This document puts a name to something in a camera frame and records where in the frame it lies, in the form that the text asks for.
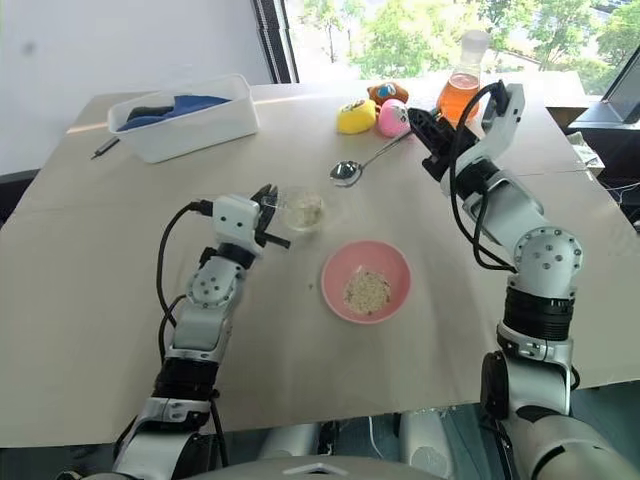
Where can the brown plush toy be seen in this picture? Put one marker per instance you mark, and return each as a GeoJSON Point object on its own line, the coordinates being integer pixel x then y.
{"type": "Point", "coordinates": [387, 92]}

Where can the grey rounded shape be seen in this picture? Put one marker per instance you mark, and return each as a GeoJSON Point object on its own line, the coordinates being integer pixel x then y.
{"type": "Point", "coordinates": [287, 440]}
{"type": "Point", "coordinates": [430, 445]}

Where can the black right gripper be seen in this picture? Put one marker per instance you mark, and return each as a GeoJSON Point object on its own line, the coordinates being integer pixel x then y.
{"type": "Point", "coordinates": [447, 150]}

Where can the silver robot torso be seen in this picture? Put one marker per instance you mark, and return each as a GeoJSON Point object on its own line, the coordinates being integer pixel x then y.
{"type": "Point", "coordinates": [320, 469]}

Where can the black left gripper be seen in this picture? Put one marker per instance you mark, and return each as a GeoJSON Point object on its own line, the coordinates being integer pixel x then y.
{"type": "Point", "coordinates": [264, 215]}

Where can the pink plush toy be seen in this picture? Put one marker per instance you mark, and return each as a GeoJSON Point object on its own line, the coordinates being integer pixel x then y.
{"type": "Point", "coordinates": [392, 119]}

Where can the beige table cover sheet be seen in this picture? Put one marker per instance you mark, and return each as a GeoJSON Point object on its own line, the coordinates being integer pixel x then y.
{"type": "Point", "coordinates": [125, 250]}

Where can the black window frame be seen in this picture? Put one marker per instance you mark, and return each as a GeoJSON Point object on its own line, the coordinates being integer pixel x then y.
{"type": "Point", "coordinates": [277, 40]}

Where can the yellow plush toy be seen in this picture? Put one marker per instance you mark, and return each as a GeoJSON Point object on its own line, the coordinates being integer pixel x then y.
{"type": "Point", "coordinates": [355, 117]}

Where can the silver metal spoon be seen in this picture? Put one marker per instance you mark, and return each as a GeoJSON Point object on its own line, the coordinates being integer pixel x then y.
{"type": "Point", "coordinates": [345, 171]}

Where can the brown cardboard box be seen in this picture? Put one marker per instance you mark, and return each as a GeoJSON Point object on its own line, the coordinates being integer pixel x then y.
{"type": "Point", "coordinates": [559, 117]}

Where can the black cloth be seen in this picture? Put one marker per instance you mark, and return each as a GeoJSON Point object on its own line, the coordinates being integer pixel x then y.
{"type": "Point", "coordinates": [142, 113]}

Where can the oatmeal flakes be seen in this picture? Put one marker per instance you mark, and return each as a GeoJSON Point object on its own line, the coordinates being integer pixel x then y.
{"type": "Point", "coordinates": [309, 214]}
{"type": "Point", "coordinates": [366, 296]}

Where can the pink bowl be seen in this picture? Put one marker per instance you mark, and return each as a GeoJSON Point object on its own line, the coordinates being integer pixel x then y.
{"type": "Point", "coordinates": [335, 270]}

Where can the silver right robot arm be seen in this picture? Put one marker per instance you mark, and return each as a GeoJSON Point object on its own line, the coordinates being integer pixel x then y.
{"type": "Point", "coordinates": [545, 280]}

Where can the grey pen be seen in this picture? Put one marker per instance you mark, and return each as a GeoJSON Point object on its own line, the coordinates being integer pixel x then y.
{"type": "Point", "coordinates": [106, 147]}

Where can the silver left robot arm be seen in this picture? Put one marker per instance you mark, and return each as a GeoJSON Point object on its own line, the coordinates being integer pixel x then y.
{"type": "Point", "coordinates": [205, 300]}

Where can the blue cloth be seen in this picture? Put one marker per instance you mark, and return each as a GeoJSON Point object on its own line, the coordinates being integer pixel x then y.
{"type": "Point", "coordinates": [195, 105]}

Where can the dark laptop computer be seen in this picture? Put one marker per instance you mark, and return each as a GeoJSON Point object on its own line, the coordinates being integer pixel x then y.
{"type": "Point", "coordinates": [617, 100]}

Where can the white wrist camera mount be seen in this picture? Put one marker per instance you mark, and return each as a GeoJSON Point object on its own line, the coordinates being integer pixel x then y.
{"type": "Point", "coordinates": [234, 220]}
{"type": "Point", "coordinates": [510, 115]}

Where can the glass flask with orange liquid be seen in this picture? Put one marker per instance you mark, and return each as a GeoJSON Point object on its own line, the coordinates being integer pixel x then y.
{"type": "Point", "coordinates": [457, 92]}

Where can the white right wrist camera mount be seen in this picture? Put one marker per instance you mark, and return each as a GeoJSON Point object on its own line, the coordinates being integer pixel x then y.
{"type": "Point", "coordinates": [510, 115]}

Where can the clear glass mug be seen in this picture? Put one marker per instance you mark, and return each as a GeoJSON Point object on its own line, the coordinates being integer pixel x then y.
{"type": "Point", "coordinates": [287, 216]}

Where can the white plastic bin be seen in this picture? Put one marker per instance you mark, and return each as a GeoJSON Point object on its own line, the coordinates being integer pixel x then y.
{"type": "Point", "coordinates": [200, 135]}

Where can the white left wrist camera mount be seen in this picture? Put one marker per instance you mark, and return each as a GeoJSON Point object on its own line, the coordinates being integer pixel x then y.
{"type": "Point", "coordinates": [234, 220]}

